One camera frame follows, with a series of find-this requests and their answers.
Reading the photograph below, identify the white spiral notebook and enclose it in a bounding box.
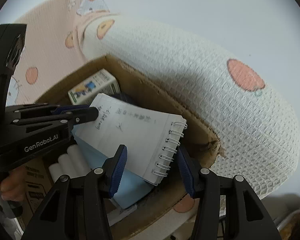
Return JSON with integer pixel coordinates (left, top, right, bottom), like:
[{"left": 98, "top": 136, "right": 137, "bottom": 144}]
[{"left": 76, "top": 94, "right": 187, "bottom": 186}]

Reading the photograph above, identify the person's left hand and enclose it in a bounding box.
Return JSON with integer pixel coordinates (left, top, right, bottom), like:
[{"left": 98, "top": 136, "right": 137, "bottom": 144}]
[{"left": 0, "top": 166, "right": 26, "bottom": 202}]

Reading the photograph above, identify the brown cardboard box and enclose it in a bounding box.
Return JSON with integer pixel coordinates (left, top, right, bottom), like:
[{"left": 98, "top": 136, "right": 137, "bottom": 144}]
[{"left": 35, "top": 55, "right": 221, "bottom": 239}]

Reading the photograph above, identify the green white small box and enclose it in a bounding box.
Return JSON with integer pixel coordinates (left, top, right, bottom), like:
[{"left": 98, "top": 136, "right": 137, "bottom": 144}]
[{"left": 68, "top": 69, "right": 121, "bottom": 105}]

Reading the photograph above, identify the white paper roll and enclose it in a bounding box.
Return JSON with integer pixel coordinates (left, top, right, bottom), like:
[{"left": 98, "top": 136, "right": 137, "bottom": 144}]
[
  {"left": 58, "top": 154, "right": 77, "bottom": 178},
  {"left": 49, "top": 163, "right": 63, "bottom": 183},
  {"left": 67, "top": 144, "right": 91, "bottom": 176}
]

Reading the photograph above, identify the pink Hello Kitty blanket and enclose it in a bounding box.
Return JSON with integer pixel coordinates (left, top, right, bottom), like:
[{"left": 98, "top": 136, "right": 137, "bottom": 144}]
[{"left": 13, "top": 0, "right": 300, "bottom": 198}]

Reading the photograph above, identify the light blue box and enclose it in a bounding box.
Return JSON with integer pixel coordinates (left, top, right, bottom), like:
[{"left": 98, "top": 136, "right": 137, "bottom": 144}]
[{"left": 72, "top": 125, "right": 153, "bottom": 209}]

